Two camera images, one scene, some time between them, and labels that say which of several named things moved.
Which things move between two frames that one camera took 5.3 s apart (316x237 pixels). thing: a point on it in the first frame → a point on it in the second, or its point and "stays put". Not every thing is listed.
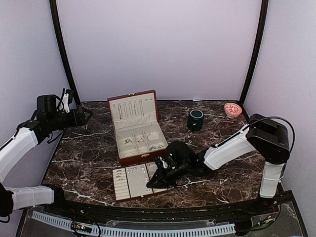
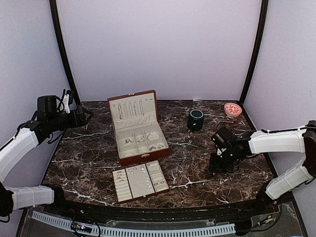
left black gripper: [82, 121] stays put
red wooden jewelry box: [138, 136] stays put
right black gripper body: [181, 169] → [224, 163]
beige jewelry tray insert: [132, 181] stays put
